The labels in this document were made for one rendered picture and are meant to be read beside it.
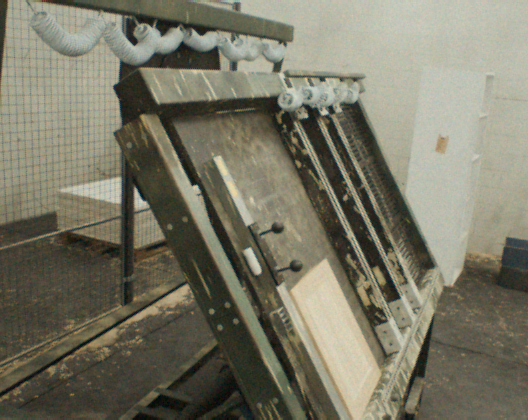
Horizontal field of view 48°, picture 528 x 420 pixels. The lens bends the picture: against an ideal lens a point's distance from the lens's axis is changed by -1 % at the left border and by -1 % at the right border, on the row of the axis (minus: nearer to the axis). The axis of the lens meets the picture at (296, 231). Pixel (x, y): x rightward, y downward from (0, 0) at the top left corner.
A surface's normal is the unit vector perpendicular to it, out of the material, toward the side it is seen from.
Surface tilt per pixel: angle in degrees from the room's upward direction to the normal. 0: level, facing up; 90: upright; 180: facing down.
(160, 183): 90
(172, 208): 90
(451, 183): 90
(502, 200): 90
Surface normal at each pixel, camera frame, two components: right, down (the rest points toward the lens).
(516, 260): -0.35, 0.23
